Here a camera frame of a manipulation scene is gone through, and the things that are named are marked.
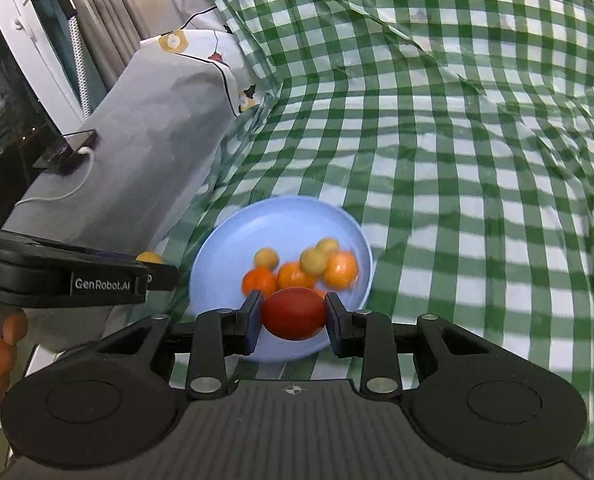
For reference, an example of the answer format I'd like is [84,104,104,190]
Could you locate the grey curtain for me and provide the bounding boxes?
[70,0,151,92]

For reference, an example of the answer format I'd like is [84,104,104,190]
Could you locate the brownish yellow round fruit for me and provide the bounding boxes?
[253,247,280,271]

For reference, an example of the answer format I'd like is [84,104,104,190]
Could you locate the red cherry tomato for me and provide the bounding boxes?
[261,286,327,341]

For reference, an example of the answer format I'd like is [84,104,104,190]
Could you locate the white door frame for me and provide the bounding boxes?
[0,0,86,137]

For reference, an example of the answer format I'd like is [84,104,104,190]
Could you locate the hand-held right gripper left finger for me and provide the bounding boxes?
[96,291,265,401]

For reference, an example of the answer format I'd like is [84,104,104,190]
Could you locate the green white checked cloth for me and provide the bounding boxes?
[167,0,594,447]

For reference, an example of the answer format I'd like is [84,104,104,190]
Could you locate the black white dotted pole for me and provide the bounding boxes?
[14,0,93,117]

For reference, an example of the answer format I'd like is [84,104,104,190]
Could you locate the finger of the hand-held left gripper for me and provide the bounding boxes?
[71,252,181,307]

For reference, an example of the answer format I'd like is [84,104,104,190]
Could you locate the black smartphone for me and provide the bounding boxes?
[32,130,98,174]

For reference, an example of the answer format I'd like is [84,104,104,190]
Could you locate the floral printed white cloth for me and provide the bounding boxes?
[140,30,269,119]

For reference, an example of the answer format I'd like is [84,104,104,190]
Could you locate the white charging cable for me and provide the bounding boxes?
[14,147,96,206]

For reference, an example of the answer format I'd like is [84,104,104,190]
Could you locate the glass door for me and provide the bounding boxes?
[0,7,64,233]

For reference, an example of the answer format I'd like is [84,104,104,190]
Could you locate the light blue plate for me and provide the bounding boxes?
[188,196,374,364]

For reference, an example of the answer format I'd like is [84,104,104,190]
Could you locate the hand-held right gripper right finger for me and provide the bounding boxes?
[325,292,498,396]

